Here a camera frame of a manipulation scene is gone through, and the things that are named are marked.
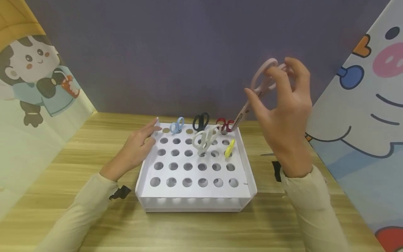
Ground person's right hand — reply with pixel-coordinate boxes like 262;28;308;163
244;57;313;178

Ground person's left hand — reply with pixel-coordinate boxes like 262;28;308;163
100;118;162;182

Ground pink scissors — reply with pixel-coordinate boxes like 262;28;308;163
231;58;288;133

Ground white holder tray with holes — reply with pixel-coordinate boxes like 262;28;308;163
135;122;258;213

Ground person's right forearm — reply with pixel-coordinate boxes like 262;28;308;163
280;164;351;252

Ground blue scissors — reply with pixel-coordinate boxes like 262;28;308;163
170;117;186;135

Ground red scissors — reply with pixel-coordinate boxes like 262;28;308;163
215;118;235;135

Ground black scissors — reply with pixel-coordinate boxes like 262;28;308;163
192;112;211;133

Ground yellow scissors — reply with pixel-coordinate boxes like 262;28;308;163
224;139;236;158

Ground white scissors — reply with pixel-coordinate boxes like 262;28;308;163
191;125;223;156

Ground black wrist band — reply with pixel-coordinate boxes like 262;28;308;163
109;185;132;201
271;161;282;183

